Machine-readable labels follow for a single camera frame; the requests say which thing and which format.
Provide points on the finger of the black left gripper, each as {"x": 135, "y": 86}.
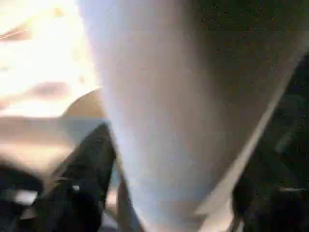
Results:
{"x": 17, "y": 181}

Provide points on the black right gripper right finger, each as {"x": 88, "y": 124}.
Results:
{"x": 270, "y": 207}

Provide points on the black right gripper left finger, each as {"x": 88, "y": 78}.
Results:
{"x": 82, "y": 183}

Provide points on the white plastic table leg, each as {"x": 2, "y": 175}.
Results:
{"x": 169, "y": 96}

